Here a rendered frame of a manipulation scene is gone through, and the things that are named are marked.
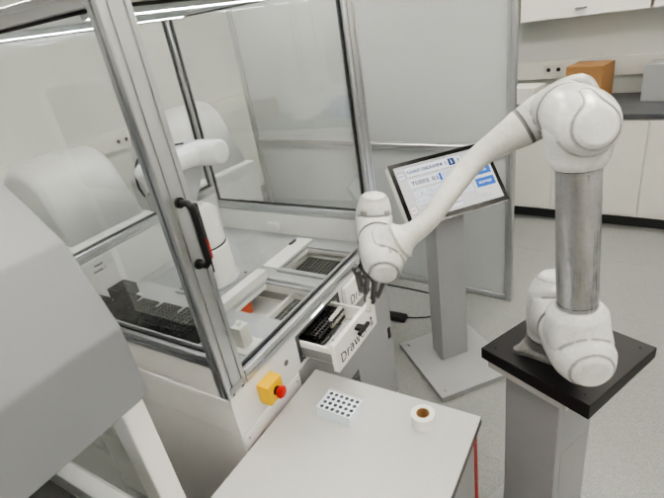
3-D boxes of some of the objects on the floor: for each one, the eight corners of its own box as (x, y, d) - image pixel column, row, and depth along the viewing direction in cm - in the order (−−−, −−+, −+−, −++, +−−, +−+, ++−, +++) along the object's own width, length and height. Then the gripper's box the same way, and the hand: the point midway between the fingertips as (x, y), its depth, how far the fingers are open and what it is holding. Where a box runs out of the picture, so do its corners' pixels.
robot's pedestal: (599, 510, 184) (622, 357, 151) (552, 561, 171) (567, 406, 137) (531, 460, 208) (538, 318, 174) (485, 502, 194) (483, 357, 160)
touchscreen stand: (517, 373, 254) (522, 197, 209) (443, 402, 245) (431, 223, 199) (464, 325, 298) (459, 169, 252) (400, 347, 288) (382, 190, 243)
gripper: (395, 252, 146) (391, 308, 160) (357, 241, 151) (356, 296, 165) (386, 267, 141) (382, 322, 155) (347, 255, 146) (347, 310, 160)
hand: (370, 301), depth 158 cm, fingers closed
